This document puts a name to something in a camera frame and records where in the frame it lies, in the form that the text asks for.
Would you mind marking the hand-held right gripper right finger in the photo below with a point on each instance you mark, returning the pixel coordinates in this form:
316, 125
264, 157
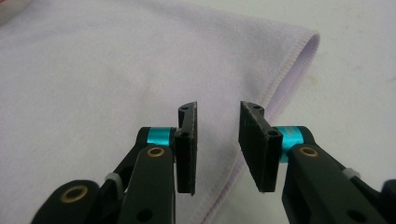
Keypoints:
258, 155

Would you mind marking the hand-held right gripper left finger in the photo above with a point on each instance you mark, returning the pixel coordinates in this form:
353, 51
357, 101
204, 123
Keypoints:
186, 149

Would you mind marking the lilac towel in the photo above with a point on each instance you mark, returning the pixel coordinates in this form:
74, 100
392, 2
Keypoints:
109, 77

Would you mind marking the white grid mat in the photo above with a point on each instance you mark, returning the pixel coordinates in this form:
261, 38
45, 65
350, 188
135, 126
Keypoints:
358, 77

